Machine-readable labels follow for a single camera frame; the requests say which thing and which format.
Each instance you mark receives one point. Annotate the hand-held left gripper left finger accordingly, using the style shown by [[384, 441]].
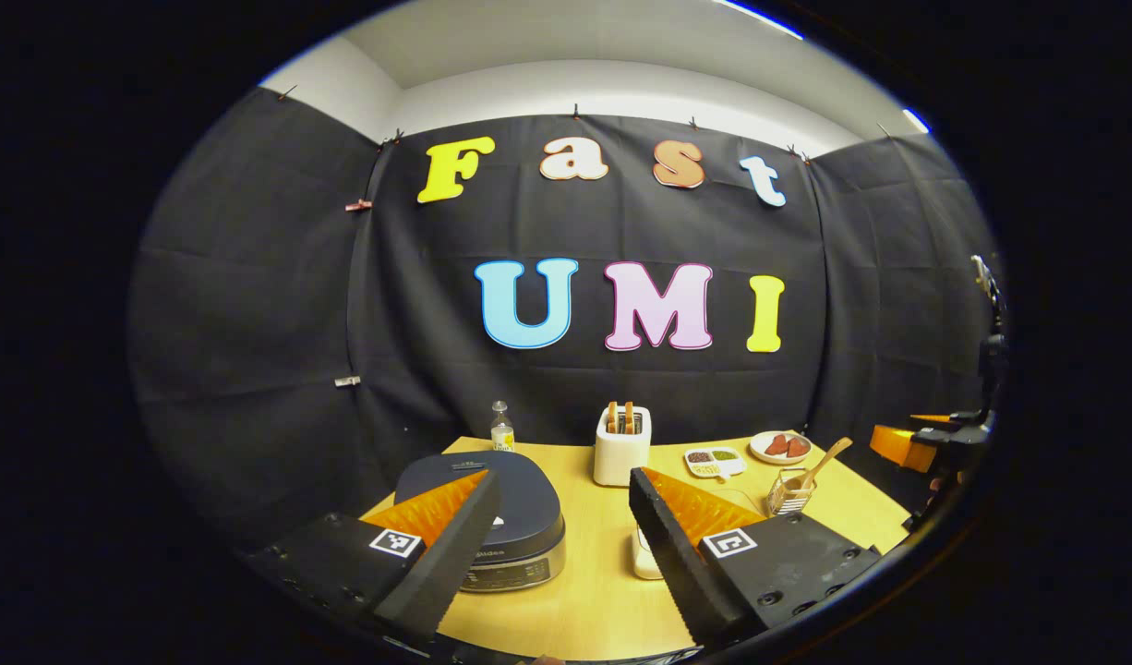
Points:
[[451, 563]]

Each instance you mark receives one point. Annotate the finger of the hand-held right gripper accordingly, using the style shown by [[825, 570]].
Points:
[[945, 421], [903, 448]]

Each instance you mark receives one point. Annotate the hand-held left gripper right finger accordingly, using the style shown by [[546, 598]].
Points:
[[681, 573]]

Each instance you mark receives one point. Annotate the white rice container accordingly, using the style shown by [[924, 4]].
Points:
[[644, 559]]

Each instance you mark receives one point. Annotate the wooden spoon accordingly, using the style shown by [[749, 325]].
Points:
[[824, 462]]

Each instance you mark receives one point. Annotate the black rice cooker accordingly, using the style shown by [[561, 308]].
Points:
[[529, 517]]

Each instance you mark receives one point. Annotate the red meat piece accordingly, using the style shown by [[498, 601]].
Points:
[[776, 445], [797, 448]]

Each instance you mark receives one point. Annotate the white divided bean dish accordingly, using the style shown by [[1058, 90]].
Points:
[[714, 466]]

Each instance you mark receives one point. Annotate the white toaster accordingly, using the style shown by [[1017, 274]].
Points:
[[621, 462]]

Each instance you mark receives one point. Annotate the glass bottle yellow label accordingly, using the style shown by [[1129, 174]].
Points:
[[502, 434]]

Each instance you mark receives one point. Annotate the white round plate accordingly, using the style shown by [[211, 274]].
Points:
[[758, 453]]

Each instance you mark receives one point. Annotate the toast bread slice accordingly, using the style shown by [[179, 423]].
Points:
[[629, 417], [612, 417]]

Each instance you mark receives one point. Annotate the ceiling light strip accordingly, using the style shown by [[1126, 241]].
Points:
[[916, 121], [760, 18]]

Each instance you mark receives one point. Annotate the black backdrop cloth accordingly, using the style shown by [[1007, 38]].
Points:
[[603, 231]]

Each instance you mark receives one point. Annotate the copper clip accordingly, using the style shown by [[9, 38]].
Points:
[[358, 205]]

